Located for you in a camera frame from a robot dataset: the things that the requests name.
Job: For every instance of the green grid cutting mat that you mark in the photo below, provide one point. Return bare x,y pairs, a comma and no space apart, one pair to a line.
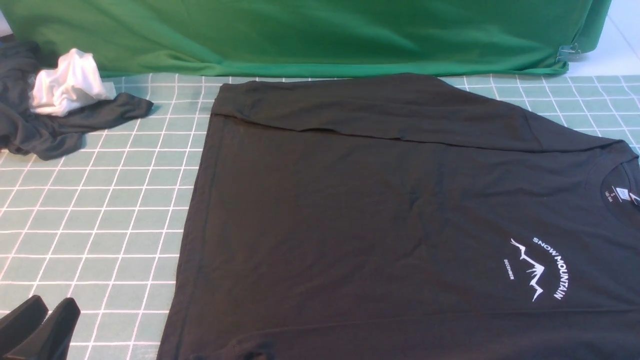
105,225

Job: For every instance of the metal binder clip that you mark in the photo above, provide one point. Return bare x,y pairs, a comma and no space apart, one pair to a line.
569,53

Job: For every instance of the crumpled white cloth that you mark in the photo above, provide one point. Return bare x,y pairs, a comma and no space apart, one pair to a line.
74,84

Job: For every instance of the crumpled dark gray garment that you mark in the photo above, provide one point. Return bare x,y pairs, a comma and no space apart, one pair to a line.
48,136

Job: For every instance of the dark gray long-sleeve shirt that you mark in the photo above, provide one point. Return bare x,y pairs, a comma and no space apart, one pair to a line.
401,218

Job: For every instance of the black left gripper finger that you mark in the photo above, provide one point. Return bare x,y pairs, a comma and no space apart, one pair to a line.
51,341
21,322

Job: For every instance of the green backdrop cloth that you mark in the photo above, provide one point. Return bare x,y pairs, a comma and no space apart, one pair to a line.
311,38

